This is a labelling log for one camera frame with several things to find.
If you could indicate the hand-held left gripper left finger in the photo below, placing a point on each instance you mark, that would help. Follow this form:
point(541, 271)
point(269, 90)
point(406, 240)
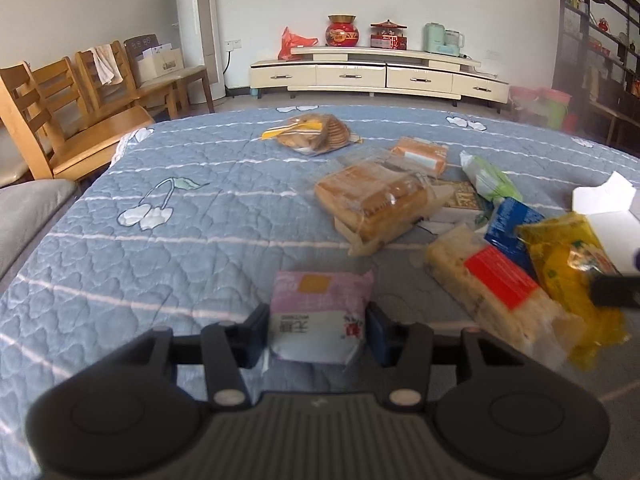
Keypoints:
point(257, 334)

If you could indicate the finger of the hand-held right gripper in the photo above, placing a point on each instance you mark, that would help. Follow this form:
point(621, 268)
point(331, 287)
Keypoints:
point(615, 290)

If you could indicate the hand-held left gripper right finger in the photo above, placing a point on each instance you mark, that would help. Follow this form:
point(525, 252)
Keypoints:
point(377, 336)

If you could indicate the yellow snack packet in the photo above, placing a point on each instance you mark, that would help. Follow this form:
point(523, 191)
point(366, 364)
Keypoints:
point(560, 260)

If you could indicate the pink snack packet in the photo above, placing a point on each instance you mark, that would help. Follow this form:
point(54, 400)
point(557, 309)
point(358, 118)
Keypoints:
point(320, 310)

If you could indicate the white cardboard box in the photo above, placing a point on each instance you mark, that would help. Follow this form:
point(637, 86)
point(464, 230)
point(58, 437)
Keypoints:
point(615, 220)

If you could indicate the long cracker packet red label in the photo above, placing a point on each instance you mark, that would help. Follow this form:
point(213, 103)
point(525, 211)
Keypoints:
point(500, 280)

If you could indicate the blue snack packet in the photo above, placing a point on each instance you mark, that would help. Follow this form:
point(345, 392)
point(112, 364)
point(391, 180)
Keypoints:
point(510, 225)

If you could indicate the clear bag of sliced bread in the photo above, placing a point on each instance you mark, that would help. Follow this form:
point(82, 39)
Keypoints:
point(370, 195)

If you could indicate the brown printed snack packet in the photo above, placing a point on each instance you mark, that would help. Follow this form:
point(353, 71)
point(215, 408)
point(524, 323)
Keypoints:
point(460, 197)

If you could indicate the blue quilted blanket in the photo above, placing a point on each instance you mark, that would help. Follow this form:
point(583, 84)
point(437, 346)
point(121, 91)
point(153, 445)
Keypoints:
point(200, 260)

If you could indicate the green snack packet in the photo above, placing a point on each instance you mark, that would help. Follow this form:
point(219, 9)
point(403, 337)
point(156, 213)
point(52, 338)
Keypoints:
point(490, 180)

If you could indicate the red container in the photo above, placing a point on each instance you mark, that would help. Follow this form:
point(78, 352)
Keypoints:
point(571, 122)

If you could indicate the small orange cake packet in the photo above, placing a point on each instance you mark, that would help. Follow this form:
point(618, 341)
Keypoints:
point(420, 155)

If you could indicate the green bucket with pink rim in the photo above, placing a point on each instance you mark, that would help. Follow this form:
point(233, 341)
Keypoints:
point(555, 107)

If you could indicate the clear bag of round crackers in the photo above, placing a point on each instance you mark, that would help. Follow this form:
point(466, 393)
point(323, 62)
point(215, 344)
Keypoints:
point(315, 132)

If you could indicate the pink basin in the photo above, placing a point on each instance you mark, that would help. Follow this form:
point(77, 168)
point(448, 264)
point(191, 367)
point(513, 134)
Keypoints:
point(525, 97)

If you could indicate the dark wooden display shelf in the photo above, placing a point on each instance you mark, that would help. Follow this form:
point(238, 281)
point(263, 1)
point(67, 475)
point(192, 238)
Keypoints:
point(600, 35)

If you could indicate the grey cushion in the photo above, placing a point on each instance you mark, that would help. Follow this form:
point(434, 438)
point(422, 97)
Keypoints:
point(30, 215)

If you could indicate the cream television cabinet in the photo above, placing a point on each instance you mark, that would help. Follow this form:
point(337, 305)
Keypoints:
point(350, 75)

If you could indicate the white gift box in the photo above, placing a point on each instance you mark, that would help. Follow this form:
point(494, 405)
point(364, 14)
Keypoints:
point(160, 65)

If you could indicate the red plastic bag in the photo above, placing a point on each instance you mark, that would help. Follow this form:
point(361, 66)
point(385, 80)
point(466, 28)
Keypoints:
point(292, 45)

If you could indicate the white blender jug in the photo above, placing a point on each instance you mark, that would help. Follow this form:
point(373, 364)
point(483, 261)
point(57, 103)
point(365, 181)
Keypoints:
point(454, 42)

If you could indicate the red decorative box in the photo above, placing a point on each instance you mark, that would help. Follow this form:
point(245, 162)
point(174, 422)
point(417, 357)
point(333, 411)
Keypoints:
point(389, 37)

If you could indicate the mint green kitchen appliance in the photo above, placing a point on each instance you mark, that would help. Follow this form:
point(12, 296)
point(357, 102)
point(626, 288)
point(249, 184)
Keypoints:
point(435, 40)

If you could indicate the white standing air conditioner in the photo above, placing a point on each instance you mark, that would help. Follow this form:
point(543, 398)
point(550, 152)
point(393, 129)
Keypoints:
point(195, 35)

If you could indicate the red and gold jar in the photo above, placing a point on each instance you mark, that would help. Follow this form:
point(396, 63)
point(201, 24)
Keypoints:
point(342, 32)

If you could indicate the white towel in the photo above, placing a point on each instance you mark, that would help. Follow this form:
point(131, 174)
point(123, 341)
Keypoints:
point(107, 65)

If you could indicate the white wall socket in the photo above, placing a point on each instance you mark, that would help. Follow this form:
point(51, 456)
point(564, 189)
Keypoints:
point(233, 45)

